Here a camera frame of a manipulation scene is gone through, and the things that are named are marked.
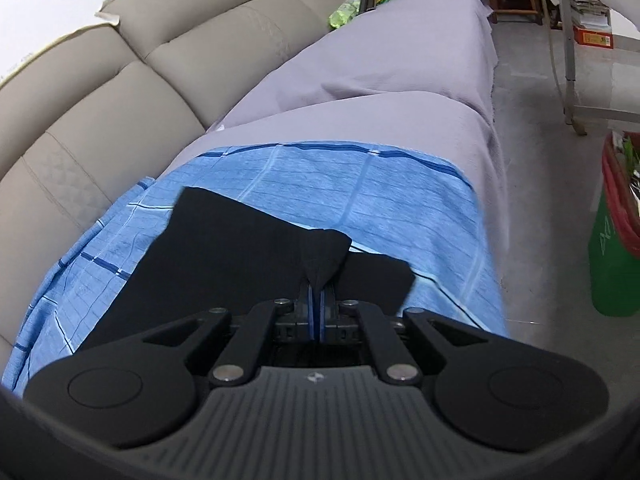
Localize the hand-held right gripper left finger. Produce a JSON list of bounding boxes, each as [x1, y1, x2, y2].
[[142, 280, 318, 387]]

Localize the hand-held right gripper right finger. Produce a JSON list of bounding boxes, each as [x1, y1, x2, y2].
[[320, 284, 488, 386]]

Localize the black pants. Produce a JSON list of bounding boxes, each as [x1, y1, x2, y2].
[[80, 186, 416, 356]]

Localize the blue striped blanket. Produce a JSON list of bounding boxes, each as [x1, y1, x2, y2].
[[0, 143, 510, 394]]

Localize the lilac sofa cover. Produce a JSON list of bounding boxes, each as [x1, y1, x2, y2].
[[159, 0, 510, 321]]

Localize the yellow-green plastic bag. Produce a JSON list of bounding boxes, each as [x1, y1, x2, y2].
[[328, 1, 362, 30]]

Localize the green trash bin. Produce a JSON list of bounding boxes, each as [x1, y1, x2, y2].
[[587, 132, 640, 318]]

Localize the beige leather sofa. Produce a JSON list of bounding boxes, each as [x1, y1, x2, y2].
[[0, 0, 368, 361]]

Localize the red bin liner bag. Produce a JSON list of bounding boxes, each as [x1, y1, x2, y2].
[[601, 131, 640, 261]]

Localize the stack of books and papers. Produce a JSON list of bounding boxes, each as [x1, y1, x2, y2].
[[570, 0, 615, 50]]

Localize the grey metal table frame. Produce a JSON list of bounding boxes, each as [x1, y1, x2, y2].
[[547, 0, 640, 136]]

